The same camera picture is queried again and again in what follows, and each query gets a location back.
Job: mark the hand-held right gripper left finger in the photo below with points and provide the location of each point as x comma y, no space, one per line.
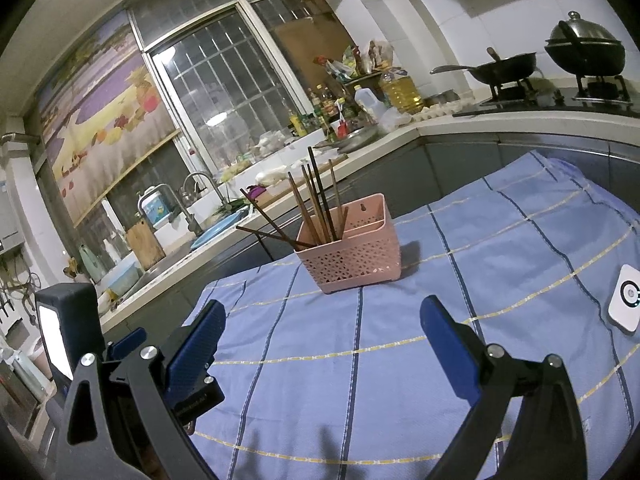
197,345

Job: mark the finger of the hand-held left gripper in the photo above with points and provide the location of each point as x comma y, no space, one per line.
200,400
126,342

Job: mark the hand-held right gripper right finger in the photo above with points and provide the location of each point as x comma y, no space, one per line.
450,350

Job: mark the pink perforated plastic basket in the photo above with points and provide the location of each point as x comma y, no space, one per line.
360,260

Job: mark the bunch of brown chopsticks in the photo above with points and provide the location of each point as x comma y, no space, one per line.
318,225

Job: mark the blue checked cloth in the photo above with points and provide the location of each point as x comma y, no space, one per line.
400,360

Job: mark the green bottle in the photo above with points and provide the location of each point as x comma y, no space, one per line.
89,262

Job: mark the wooden cutting board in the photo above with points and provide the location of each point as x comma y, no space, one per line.
145,246

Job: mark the blue sink basin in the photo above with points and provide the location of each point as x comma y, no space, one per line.
220,230

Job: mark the metal sink faucet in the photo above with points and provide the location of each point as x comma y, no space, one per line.
192,220

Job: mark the purple vegetable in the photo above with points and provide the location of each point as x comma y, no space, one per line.
257,191

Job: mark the white round-button device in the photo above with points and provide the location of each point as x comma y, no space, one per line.
625,297

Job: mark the grey kitchen counter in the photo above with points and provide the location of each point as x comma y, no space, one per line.
450,126

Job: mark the metal plate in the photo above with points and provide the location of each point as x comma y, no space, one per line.
352,139

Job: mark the white egg tray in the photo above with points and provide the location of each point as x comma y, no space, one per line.
442,109

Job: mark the black gas stove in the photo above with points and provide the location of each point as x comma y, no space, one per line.
525,103

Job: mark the white plastic jug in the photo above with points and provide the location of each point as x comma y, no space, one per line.
369,104

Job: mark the barred kitchen window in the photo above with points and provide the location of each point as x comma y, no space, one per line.
225,85

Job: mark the yellow cooking oil bottle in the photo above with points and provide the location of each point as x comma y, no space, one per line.
400,91

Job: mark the row of condiment bottles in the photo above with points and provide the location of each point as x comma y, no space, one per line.
325,110

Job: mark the black wok with spatula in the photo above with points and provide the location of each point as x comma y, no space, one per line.
500,67

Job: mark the cluttered spice rack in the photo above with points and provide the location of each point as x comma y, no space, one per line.
357,62

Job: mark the large leaning wooden board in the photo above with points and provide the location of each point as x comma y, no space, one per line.
310,50

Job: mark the black wok with lid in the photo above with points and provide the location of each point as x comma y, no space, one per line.
585,45

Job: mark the white wall appliance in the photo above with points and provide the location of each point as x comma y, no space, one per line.
9,215

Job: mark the fruit wall poster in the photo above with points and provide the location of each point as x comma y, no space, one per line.
100,125

